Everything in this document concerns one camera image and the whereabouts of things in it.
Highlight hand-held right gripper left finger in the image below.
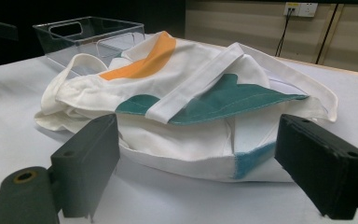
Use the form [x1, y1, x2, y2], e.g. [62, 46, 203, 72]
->
[49, 113, 121, 222]

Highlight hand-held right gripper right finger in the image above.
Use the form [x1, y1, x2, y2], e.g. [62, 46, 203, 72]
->
[274, 113, 358, 220]

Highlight white canvas tote bag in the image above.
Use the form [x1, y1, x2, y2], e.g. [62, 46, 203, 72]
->
[34, 30, 339, 183]

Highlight clear plastic storage box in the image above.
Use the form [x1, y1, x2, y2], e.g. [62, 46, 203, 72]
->
[32, 16, 146, 77]

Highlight white wall socket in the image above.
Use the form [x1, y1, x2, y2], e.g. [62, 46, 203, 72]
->
[283, 2, 319, 18]

